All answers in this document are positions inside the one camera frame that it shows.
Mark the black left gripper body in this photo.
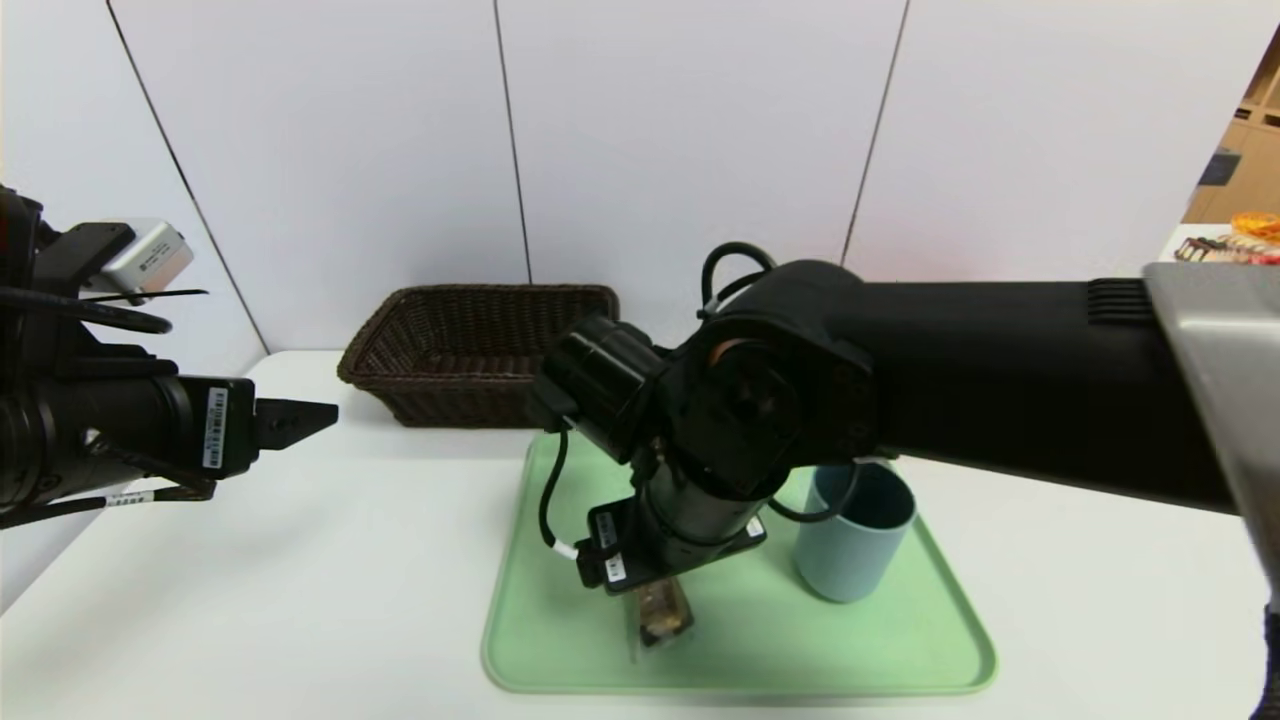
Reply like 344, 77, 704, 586
43, 374, 260, 482

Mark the light blue plastic cup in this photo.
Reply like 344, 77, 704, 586
795, 462, 916, 604

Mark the light wooden shelf unit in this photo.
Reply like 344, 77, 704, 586
1185, 30, 1280, 226

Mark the light green plastic tray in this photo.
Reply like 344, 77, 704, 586
482, 425, 998, 696

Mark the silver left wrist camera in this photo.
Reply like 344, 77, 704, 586
100, 222, 194, 301

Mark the white side table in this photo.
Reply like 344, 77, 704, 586
1160, 222, 1280, 266

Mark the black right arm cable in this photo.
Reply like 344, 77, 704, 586
698, 242, 777, 321

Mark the brown and white cake pack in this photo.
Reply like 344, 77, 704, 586
1175, 235, 1256, 266

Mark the clear brown snack bar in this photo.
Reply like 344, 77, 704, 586
630, 580, 695, 647

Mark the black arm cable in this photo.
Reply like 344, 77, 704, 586
0, 288, 173, 336
698, 242, 777, 321

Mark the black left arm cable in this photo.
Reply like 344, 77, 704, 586
0, 288, 173, 336

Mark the dark brown wicker basket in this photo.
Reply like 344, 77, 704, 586
337, 284, 619, 429

